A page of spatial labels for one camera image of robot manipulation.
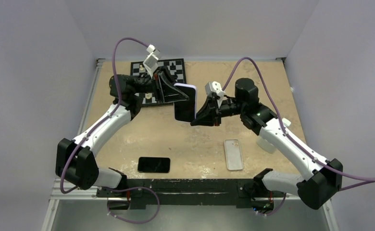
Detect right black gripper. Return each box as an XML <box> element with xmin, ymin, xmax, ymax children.
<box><xmin>191</xmin><ymin>95</ymin><xmax>246</xmax><ymax>126</ymax></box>

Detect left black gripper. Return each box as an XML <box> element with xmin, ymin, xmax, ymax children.
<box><xmin>133</xmin><ymin>67</ymin><xmax>191</xmax><ymax>104</ymax></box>

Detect phone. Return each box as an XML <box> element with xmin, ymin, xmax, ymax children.
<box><xmin>137</xmin><ymin>157</ymin><xmax>171</xmax><ymax>173</ymax></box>
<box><xmin>174</xmin><ymin>83</ymin><xmax>197</xmax><ymax>123</ymax></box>

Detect white phone case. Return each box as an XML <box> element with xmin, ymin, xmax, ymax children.
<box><xmin>224</xmin><ymin>139</ymin><xmax>244</xmax><ymax>171</ymax></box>

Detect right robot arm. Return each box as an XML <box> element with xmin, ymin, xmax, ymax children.
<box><xmin>190</xmin><ymin>78</ymin><xmax>343</xmax><ymax>210</ymax></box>

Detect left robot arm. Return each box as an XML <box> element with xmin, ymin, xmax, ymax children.
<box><xmin>55</xmin><ymin>67</ymin><xmax>189</xmax><ymax>197</ymax></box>

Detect black white chessboard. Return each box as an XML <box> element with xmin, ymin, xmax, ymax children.
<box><xmin>130</xmin><ymin>58</ymin><xmax>187</xmax><ymax>107</ymax></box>

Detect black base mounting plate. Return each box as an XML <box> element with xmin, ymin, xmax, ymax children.
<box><xmin>97</xmin><ymin>179</ymin><xmax>284</xmax><ymax>210</ymax></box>

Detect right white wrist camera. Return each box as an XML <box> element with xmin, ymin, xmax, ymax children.
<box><xmin>205</xmin><ymin>81</ymin><xmax>225</xmax><ymax>104</ymax></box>

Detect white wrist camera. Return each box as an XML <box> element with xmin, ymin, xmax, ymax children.
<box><xmin>143</xmin><ymin>44</ymin><xmax>162</xmax><ymax>77</ymax></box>
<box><xmin>205</xmin><ymin>81</ymin><xmax>225</xmax><ymax>104</ymax></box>

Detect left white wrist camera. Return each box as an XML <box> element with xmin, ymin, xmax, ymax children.
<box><xmin>143</xmin><ymin>44</ymin><xmax>162</xmax><ymax>77</ymax></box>

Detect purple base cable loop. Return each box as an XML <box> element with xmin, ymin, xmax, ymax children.
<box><xmin>106</xmin><ymin>187</ymin><xmax>163</xmax><ymax>226</ymax></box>

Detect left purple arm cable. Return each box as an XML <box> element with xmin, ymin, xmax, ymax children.
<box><xmin>59</xmin><ymin>38</ymin><xmax>150</xmax><ymax>194</ymax></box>

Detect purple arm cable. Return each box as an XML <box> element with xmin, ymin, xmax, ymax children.
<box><xmin>222</xmin><ymin>57</ymin><xmax>375</xmax><ymax>192</ymax></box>
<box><xmin>59</xmin><ymin>38</ymin><xmax>150</xmax><ymax>194</ymax></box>

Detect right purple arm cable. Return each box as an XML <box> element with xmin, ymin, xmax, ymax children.
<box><xmin>222</xmin><ymin>57</ymin><xmax>375</xmax><ymax>192</ymax></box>

